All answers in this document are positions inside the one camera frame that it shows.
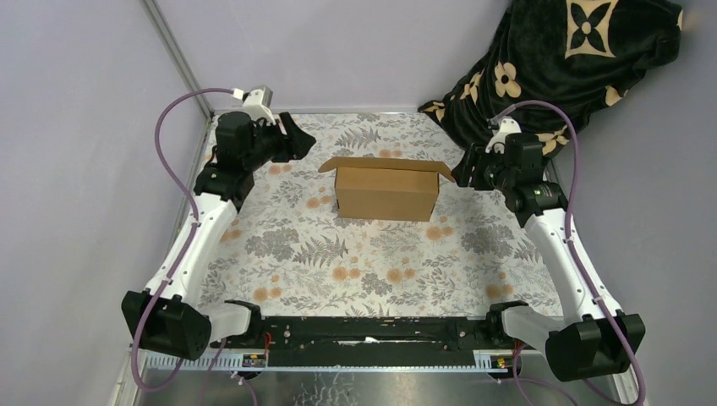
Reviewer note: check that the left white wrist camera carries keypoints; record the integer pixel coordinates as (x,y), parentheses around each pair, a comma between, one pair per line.
(256,103)

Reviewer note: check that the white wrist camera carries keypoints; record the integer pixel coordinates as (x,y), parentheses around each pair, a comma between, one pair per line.
(501,129)
(256,103)

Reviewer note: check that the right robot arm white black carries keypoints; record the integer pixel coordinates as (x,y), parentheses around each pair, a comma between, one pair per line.
(577,291)

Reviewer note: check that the black floral blanket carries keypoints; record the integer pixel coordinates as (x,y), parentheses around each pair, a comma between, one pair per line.
(557,63)

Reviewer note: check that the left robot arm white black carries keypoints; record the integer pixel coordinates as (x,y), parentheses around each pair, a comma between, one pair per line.
(166,316)

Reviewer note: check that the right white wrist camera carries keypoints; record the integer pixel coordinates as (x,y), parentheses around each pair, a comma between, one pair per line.
(501,129)

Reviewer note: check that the brown cardboard box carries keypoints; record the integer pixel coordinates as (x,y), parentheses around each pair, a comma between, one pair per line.
(374,188)

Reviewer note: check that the aluminium frame rail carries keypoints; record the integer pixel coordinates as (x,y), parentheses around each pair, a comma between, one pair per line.
(222,357)

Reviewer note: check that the floral patterned table mat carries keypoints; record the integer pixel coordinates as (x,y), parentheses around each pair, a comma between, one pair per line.
(290,253)

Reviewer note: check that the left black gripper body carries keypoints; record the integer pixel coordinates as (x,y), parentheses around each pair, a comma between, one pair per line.
(270,145)

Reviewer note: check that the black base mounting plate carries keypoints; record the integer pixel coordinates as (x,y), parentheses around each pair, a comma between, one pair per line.
(317,342)

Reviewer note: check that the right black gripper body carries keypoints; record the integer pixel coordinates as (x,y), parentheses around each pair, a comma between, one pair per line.
(488,172)

